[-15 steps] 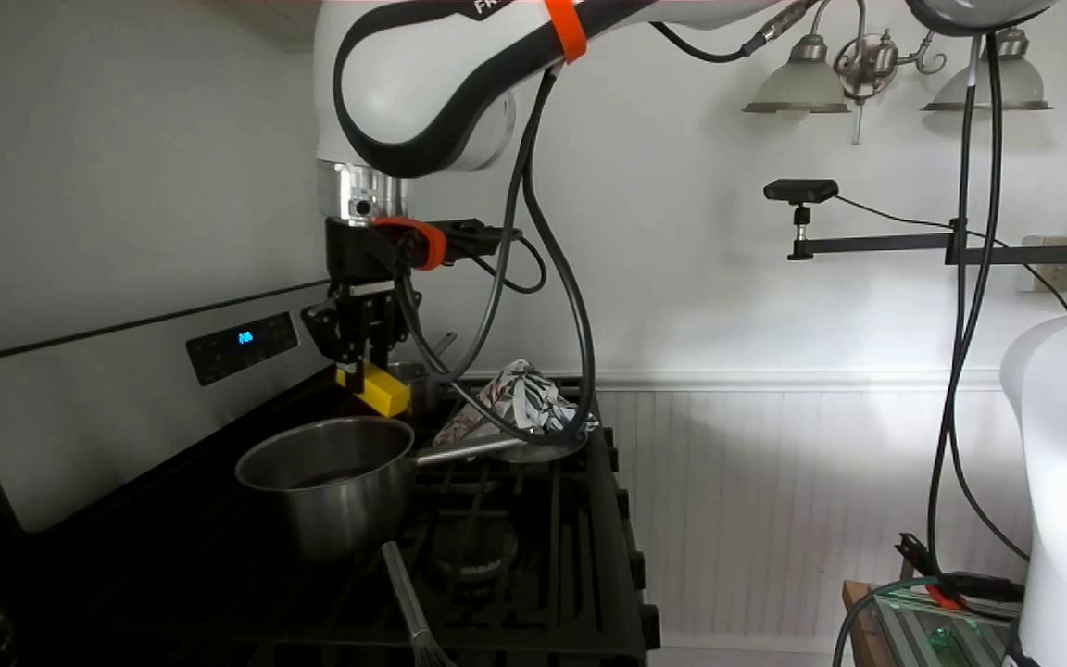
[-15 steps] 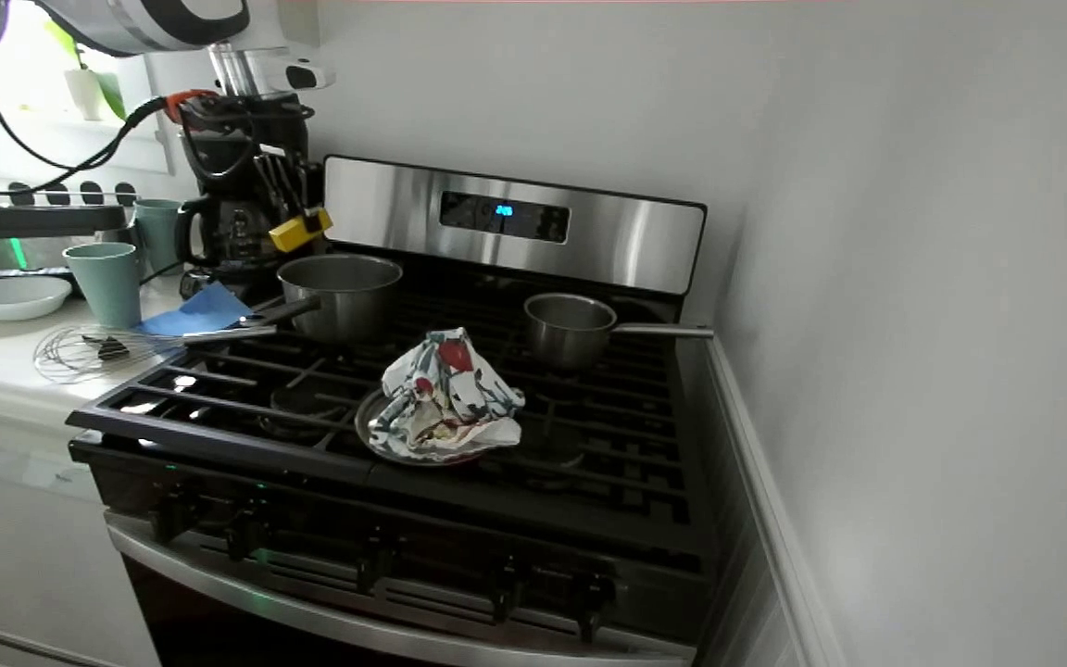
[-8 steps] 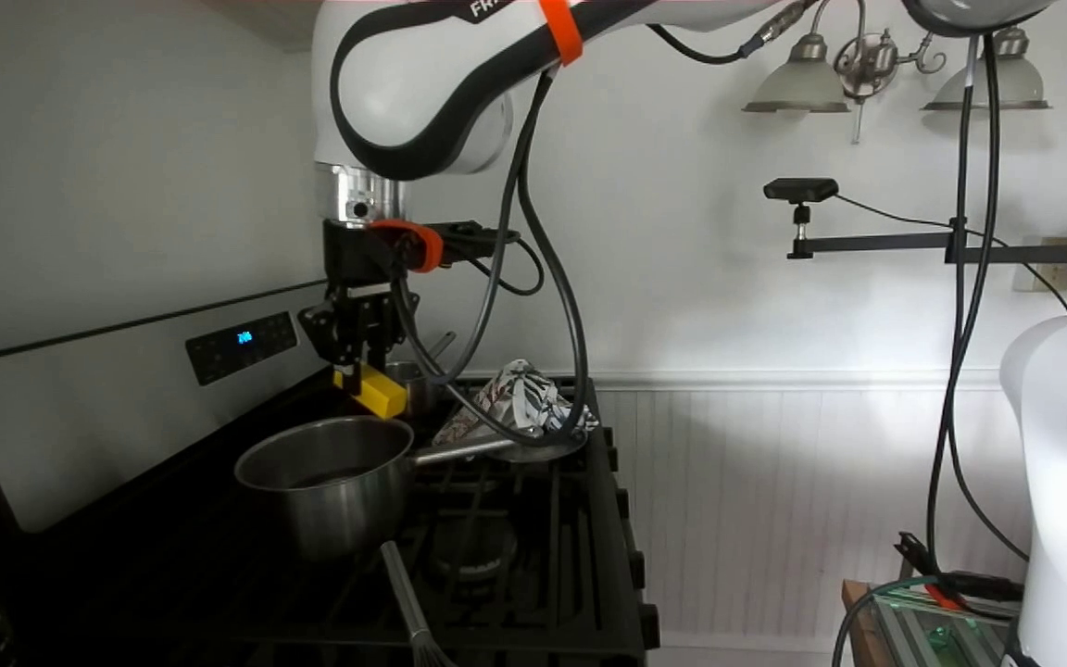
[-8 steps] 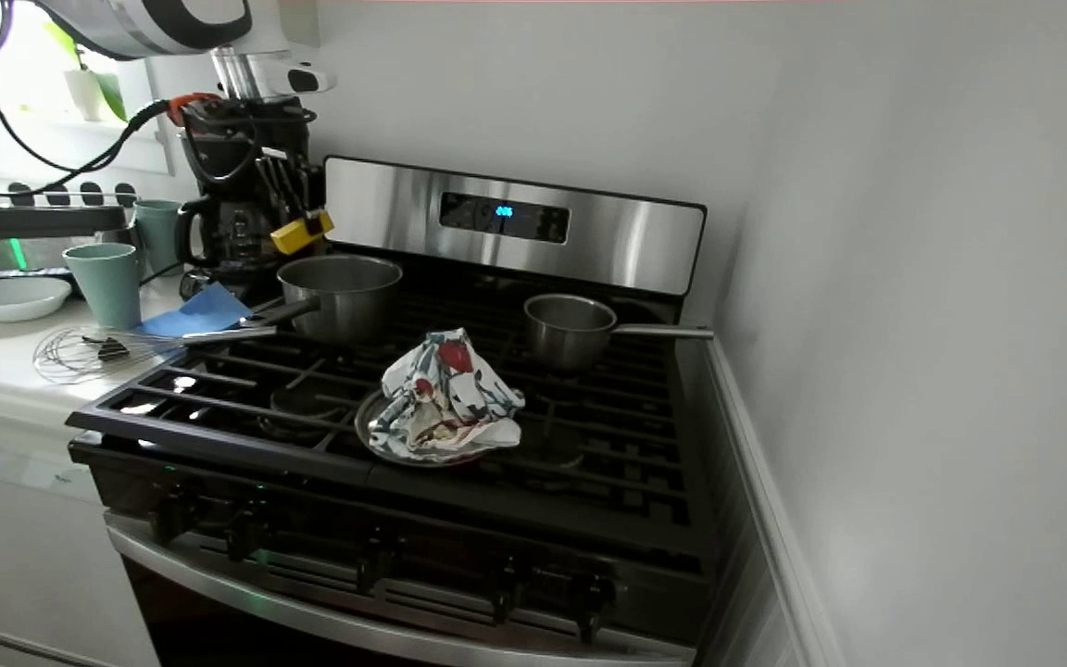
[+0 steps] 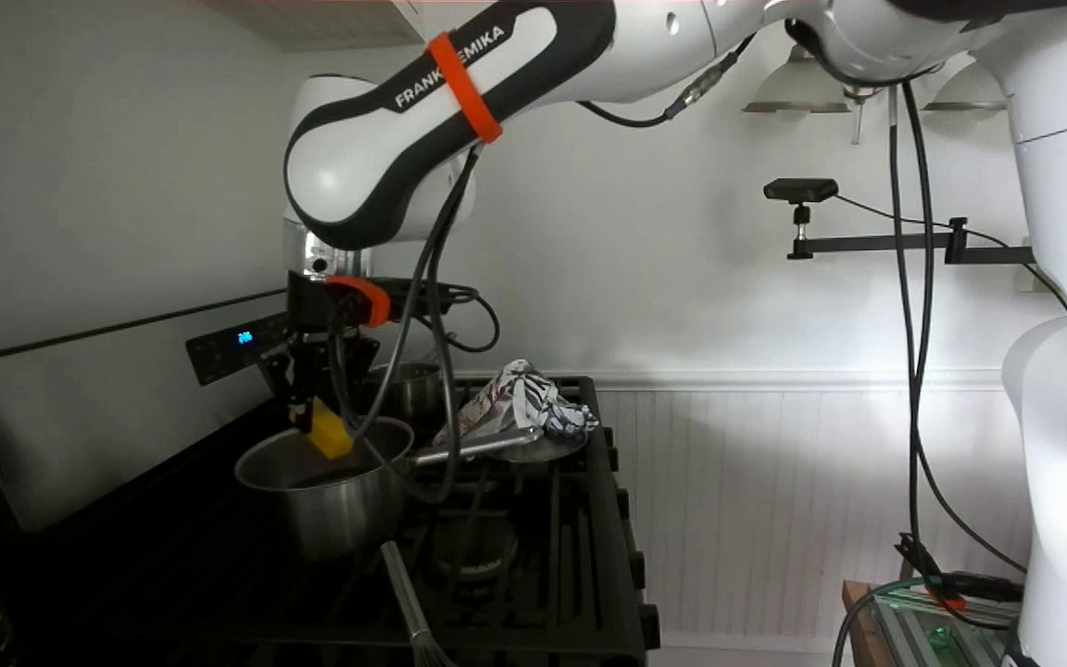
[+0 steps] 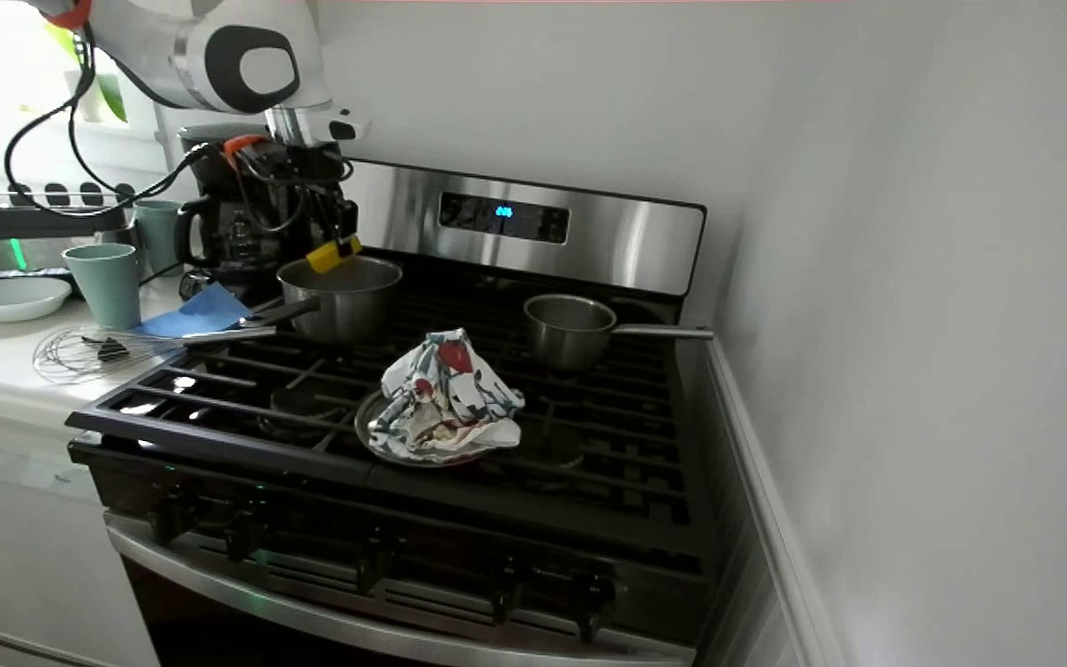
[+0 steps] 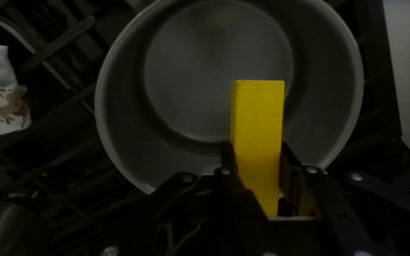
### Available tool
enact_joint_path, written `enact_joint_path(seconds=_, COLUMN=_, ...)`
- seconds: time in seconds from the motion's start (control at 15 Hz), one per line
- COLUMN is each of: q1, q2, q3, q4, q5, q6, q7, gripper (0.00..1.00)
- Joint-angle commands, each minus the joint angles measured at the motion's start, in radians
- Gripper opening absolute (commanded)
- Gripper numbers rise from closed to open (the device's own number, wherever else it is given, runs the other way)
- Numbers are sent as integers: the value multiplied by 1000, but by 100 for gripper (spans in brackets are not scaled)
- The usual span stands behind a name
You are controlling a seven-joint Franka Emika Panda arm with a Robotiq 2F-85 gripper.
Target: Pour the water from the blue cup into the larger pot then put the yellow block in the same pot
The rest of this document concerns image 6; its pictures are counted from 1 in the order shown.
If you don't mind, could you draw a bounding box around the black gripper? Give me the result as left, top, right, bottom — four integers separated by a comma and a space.
218, 145, 362, 258

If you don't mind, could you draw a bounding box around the yellow block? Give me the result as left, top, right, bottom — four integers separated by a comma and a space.
302, 232, 368, 281

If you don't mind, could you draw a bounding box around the light blue cup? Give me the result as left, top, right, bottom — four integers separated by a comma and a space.
59, 242, 143, 332

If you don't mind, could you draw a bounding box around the large steel pot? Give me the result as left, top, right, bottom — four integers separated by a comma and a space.
242, 253, 409, 347

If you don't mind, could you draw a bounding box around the black coffee maker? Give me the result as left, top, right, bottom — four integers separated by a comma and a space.
175, 153, 321, 304

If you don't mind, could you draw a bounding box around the blue cloth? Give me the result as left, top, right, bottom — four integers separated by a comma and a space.
138, 281, 280, 351

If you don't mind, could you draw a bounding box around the pale green container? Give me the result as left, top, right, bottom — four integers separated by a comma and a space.
126, 195, 185, 281

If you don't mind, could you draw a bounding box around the patterned kitchen cloth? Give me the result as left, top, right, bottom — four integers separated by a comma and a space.
374, 327, 528, 466

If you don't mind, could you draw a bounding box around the small steel saucepan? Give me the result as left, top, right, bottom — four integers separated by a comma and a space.
520, 289, 719, 376

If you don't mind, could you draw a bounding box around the black steel gas stove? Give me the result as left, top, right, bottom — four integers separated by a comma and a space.
63, 153, 723, 667

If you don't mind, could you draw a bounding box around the dark window sill rack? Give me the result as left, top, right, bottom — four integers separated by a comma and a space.
0, 179, 138, 242

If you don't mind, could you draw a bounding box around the white bowl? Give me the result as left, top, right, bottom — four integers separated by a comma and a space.
0, 273, 75, 327

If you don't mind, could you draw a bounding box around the white counter cabinet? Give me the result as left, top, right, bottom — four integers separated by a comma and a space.
0, 313, 170, 667

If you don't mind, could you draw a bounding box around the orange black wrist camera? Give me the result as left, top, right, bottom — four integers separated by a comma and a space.
218, 130, 275, 168

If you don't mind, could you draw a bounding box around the thin wire trivet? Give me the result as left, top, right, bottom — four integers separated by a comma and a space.
28, 323, 138, 382

